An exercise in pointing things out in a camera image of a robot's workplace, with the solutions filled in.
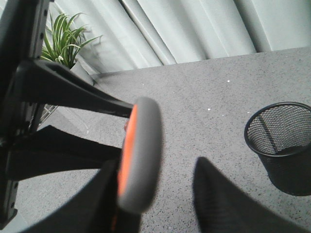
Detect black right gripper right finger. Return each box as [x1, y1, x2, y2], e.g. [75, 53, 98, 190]
[193, 157, 307, 233]

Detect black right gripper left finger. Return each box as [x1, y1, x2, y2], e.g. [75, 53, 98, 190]
[20, 160, 140, 233]

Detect grey orange handled scissors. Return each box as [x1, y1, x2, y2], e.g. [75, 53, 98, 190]
[5, 60, 163, 214]

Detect black mesh pen bucket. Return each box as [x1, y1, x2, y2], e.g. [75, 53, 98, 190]
[244, 102, 311, 196]

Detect white plant pot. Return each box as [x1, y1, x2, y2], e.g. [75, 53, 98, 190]
[70, 61, 94, 86]

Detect green potted plant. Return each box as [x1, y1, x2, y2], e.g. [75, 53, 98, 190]
[40, 12, 98, 69]

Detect light grey curtain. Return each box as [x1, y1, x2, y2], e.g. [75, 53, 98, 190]
[50, 0, 311, 73]

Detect black perforated metal frame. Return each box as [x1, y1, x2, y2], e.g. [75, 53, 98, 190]
[0, 0, 50, 229]

